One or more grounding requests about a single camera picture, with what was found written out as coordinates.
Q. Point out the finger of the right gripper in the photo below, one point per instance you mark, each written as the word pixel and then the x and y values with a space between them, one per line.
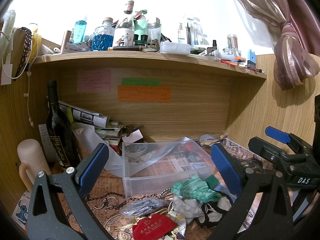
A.
pixel 277 135

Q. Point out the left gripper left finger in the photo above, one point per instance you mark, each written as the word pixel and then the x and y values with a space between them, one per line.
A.
pixel 46 217

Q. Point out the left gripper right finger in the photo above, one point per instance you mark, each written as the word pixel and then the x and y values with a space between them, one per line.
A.
pixel 273 219

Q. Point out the green striped cloth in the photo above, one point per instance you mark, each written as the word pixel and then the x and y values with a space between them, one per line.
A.
pixel 195 188

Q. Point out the floral patterned cloth pouch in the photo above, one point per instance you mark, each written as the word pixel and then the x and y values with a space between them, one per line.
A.
pixel 179 231

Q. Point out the red velvet pouch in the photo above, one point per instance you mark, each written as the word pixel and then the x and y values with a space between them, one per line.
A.
pixel 153 228

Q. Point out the white drawstring pouch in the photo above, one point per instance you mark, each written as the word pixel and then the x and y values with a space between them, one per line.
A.
pixel 188 208

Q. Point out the black and white mask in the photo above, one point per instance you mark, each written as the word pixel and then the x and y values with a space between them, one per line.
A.
pixel 214 212

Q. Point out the vintage print table mat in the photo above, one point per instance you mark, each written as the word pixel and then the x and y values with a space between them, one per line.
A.
pixel 107 199

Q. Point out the beige thermos mug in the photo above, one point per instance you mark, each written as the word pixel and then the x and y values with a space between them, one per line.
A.
pixel 32 160

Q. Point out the dark wine bottle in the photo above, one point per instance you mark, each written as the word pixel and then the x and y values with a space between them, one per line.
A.
pixel 59 130

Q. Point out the wooden shelf board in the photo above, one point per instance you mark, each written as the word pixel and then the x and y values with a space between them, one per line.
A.
pixel 145 60

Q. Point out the rolled newspaper stack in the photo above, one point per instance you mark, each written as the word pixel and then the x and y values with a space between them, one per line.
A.
pixel 103 125

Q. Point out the clear plastic storage box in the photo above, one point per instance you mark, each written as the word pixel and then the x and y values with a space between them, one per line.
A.
pixel 149 168

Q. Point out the small white cardboard box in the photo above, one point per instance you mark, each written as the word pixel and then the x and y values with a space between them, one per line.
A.
pixel 133 137

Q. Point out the orange sticky note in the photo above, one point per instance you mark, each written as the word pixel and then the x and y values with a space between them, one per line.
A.
pixel 144 94

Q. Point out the pink tied curtain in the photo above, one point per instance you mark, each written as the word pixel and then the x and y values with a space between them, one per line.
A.
pixel 294 30

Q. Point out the clear lidded container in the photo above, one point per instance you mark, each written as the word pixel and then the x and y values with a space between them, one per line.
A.
pixel 175 48

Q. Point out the pink sticky note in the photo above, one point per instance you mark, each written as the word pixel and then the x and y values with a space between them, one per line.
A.
pixel 94 81

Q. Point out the green sticky note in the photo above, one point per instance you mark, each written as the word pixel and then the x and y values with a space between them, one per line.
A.
pixel 130 81

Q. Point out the green white spray bottle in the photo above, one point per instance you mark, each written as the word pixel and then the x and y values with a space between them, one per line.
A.
pixel 140 27

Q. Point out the white illustrated bottle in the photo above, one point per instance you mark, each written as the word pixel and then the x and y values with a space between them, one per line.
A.
pixel 124 32

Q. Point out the blue glass bottle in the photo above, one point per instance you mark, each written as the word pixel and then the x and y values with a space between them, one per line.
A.
pixel 103 35

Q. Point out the teal plastic bottle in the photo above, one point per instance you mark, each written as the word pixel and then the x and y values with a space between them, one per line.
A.
pixel 79 31

